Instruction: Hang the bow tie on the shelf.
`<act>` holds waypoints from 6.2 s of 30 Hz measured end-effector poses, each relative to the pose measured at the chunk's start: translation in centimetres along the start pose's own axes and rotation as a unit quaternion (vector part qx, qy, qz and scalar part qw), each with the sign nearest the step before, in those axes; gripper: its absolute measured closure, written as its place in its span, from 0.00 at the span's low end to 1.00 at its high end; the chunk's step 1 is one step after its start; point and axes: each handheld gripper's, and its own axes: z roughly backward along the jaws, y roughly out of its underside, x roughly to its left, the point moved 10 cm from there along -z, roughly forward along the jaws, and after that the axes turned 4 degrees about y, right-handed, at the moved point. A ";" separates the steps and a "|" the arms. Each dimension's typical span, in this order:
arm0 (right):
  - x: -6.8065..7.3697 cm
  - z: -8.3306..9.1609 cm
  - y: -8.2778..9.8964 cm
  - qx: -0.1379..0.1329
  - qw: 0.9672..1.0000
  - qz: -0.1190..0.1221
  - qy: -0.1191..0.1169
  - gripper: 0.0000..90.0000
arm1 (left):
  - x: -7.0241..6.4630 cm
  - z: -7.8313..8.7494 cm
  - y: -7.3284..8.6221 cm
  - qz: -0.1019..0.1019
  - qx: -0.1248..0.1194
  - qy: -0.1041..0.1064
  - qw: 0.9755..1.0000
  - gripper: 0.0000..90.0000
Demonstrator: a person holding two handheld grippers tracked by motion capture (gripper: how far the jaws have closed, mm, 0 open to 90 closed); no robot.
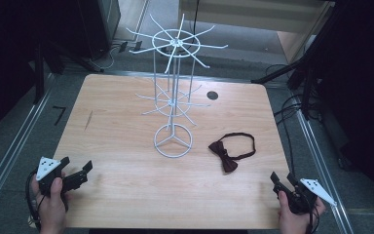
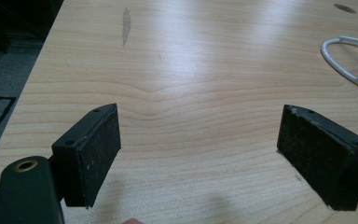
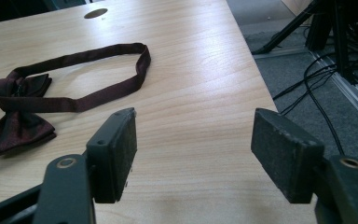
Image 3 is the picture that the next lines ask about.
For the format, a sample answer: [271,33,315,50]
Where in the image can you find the silver floor rail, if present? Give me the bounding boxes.
[309,50,358,133]

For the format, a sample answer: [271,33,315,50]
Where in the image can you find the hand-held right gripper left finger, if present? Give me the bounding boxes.
[85,106,138,204]

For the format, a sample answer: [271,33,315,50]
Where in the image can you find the black metal stand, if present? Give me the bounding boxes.
[304,0,358,86]

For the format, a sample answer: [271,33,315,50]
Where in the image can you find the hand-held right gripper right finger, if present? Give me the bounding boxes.
[250,107,325,205]

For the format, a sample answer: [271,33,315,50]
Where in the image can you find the black cable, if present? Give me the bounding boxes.
[272,51,349,157]

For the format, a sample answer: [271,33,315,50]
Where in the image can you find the black stand leg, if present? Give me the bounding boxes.
[251,0,323,56]

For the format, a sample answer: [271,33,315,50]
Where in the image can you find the dark red bow tie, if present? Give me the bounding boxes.
[0,42,152,161]

